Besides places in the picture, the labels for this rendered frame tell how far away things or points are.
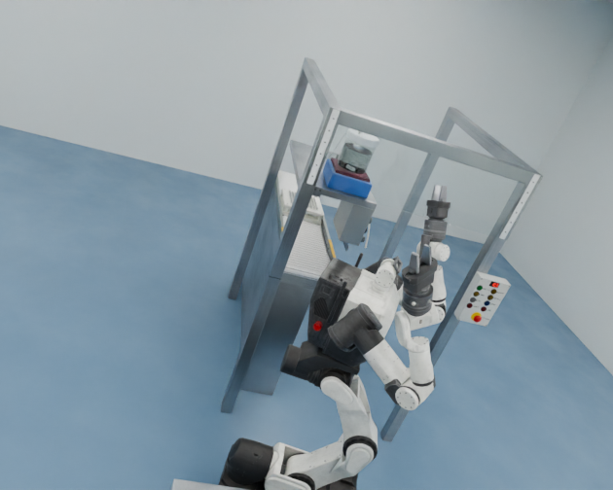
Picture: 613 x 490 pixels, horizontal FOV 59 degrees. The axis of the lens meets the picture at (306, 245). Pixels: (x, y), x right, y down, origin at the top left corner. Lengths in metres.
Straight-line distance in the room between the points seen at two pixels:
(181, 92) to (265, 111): 0.84
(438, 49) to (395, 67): 0.47
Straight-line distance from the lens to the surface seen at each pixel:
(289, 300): 2.92
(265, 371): 3.21
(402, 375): 1.81
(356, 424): 2.32
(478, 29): 6.12
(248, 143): 5.78
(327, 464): 2.49
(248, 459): 2.53
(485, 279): 2.77
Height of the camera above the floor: 2.19
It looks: 25 degrees down
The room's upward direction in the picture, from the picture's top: 21 degrees clockwise
